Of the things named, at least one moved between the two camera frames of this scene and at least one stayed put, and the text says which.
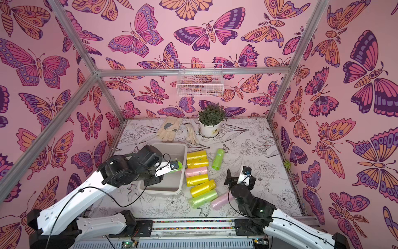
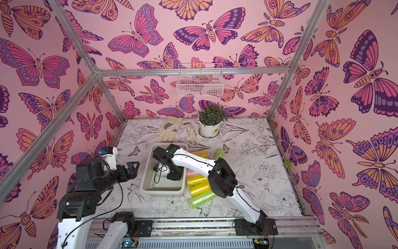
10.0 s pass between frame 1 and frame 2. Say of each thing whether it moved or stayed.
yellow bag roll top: stayed
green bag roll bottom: stayed
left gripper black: moved
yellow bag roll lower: stayed
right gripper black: moved
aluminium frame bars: stayed
